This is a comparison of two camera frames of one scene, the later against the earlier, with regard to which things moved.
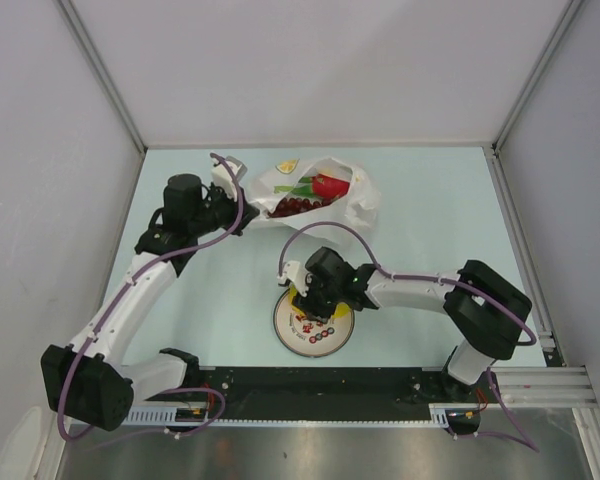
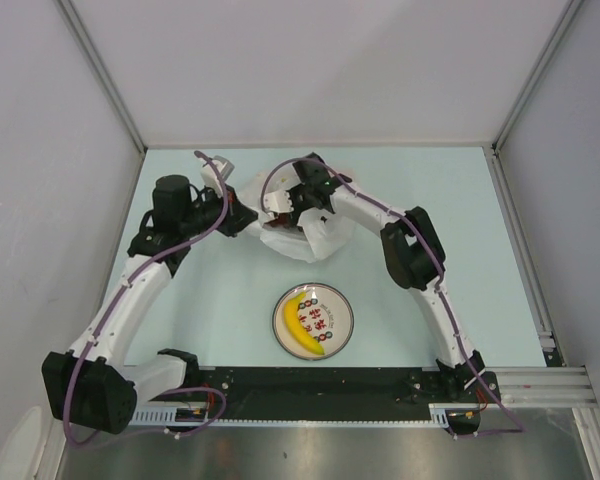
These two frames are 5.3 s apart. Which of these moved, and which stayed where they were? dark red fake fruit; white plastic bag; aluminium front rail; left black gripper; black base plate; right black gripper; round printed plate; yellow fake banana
Moved: white plastic bag; yellow fake banana; right black gripper; dark red fake fruit
Stayed: aluminium front rail; left black gripper; black base plate; round printed plate
